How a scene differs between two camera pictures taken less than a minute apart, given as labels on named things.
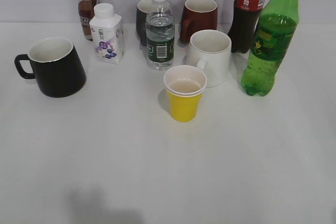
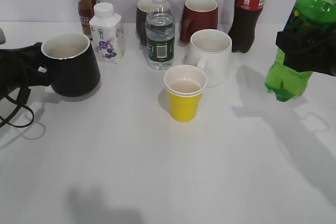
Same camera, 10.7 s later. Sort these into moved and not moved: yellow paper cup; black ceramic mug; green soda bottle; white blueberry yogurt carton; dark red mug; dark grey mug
Moved: green soda bottle; black ceramic mug
Not moved: dark grey mug; yellow paper cup; white blueberry yogurt carton; dark red mug
